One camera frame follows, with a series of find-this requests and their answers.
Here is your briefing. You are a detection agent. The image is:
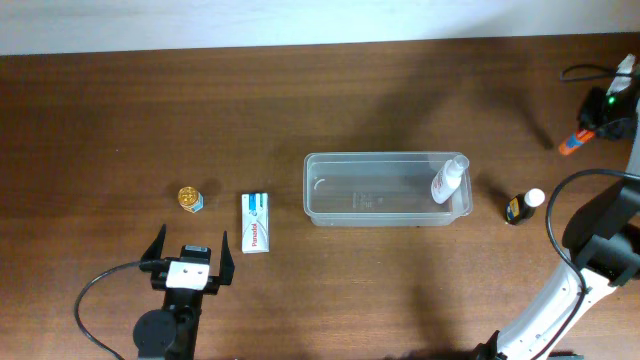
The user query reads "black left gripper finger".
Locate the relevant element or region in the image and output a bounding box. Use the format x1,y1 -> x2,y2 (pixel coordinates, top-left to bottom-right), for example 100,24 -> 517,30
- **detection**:
218,232 -> 235,286
140,224 -> 167,263

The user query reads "dark syrup bottle white cap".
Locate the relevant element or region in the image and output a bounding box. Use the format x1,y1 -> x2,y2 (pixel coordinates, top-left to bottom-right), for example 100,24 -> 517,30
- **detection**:
505,188 -> 545,225

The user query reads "gold lid balm jar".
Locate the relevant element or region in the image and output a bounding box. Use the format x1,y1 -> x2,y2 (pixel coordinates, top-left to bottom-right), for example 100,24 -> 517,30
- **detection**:
177,186 -> 204,213

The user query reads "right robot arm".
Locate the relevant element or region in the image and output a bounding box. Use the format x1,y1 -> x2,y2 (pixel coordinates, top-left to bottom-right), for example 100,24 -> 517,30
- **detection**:
471,146 -> 639,359

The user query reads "orange tablet tube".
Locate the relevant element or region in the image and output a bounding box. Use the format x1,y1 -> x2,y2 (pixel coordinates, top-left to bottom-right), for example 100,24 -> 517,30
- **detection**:
558,129 -> 595,156

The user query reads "white Panadol medicine box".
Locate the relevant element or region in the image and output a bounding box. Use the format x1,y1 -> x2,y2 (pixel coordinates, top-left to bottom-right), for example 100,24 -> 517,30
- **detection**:
241,193 -> 270,254

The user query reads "clear plastic container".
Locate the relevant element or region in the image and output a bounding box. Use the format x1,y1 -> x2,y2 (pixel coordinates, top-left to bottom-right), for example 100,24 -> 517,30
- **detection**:
303,151 -> 473,227

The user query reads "white spray bottle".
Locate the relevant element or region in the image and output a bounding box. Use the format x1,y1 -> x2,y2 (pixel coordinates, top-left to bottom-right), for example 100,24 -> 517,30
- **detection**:
431,155 -> 470,204

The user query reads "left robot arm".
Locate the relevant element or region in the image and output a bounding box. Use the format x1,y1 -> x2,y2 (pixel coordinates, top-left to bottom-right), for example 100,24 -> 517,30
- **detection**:
133,227 -> 235,360

